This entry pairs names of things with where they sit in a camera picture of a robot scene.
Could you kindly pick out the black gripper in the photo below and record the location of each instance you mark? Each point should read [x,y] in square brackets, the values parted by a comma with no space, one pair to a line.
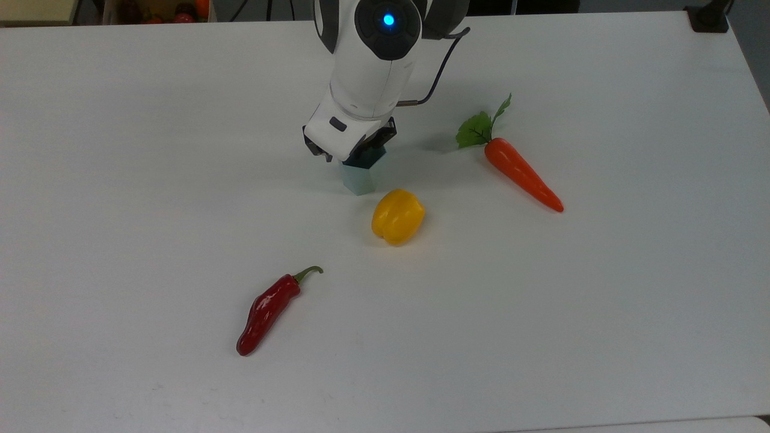
[379,139]

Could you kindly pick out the light blue mug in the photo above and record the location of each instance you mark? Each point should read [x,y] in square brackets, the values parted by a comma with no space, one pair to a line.
[361,177]

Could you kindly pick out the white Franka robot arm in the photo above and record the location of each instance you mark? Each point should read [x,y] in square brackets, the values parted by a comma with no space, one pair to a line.
[370,66]

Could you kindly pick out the yellow bell pepper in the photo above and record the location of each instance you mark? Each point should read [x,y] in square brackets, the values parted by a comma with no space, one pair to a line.
[397,216]

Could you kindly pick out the orange carrot with green leaves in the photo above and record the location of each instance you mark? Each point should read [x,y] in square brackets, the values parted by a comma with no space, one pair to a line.
[517,168]

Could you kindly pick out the red chili pepper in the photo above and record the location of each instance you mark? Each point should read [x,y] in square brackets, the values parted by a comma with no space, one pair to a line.
[267,313]

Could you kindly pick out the wooden box of toy fruit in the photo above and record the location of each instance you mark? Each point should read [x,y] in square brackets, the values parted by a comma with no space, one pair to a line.
[156,12]

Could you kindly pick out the black clamp stand base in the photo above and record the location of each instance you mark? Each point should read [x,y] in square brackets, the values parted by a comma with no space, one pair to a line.
[708,17]

